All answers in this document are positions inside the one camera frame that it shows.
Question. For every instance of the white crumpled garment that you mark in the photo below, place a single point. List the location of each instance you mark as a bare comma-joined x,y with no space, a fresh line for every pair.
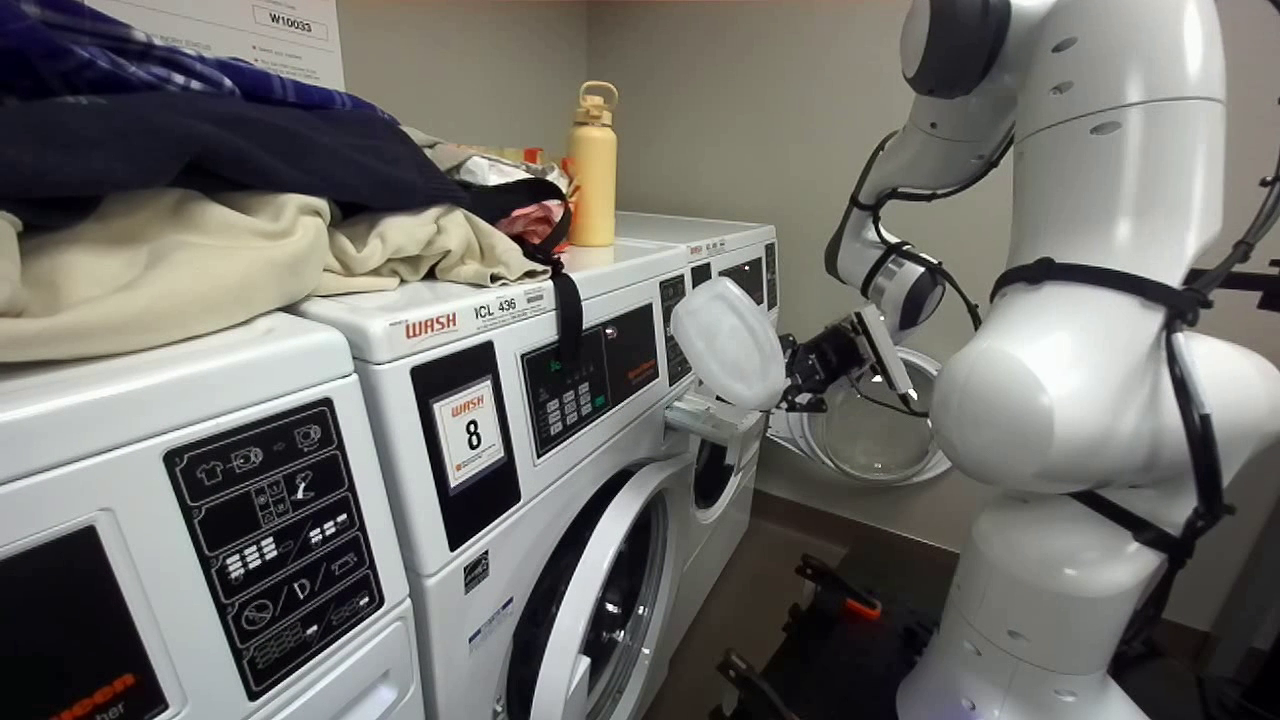
486,171

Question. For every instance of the white detergent drawer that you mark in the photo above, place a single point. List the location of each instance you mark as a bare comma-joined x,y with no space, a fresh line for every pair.
713,430

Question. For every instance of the white washing machine number 9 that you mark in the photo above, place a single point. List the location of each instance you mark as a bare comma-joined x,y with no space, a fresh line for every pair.
726,240

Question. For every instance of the black mount bar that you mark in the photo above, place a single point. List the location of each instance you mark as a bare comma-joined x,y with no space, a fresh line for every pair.
1233,280

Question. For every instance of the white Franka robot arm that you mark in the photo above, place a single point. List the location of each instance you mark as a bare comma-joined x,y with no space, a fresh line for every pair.
1105,400

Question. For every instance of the white washing machine number 7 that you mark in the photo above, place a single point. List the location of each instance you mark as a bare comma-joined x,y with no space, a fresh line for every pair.
135,441

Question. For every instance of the black orange clamp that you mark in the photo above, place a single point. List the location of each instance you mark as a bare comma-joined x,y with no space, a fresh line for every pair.
753,685
842,592

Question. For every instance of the purple patterned garment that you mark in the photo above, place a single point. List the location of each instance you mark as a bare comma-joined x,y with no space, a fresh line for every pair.
135,54

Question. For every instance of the round door of washer 9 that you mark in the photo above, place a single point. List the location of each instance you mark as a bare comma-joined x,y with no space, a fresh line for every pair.
866,447

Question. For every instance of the red orange garment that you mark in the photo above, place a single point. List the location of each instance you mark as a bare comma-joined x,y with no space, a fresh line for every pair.
535,225

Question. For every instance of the beige garment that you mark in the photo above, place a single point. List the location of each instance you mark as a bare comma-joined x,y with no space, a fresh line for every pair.
163,266

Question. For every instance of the yellow water bottle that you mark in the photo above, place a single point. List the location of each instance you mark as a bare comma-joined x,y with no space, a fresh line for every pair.
594,167

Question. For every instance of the round door of washer 8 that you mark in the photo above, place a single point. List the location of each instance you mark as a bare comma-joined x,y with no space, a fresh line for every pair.
587,585

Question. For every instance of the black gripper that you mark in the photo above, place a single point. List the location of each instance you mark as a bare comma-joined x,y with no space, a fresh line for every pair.
834,358

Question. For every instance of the navy blue garment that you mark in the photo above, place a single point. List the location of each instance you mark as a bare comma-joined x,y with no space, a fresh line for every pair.
201,154

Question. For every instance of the white washing machine number 8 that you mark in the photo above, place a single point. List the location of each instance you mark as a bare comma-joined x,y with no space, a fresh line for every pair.
400,625

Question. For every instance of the black base table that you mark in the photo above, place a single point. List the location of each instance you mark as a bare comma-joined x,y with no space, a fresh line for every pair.
842,665

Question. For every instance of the white detergent bottle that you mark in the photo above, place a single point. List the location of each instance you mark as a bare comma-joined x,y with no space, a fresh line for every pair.
730,346

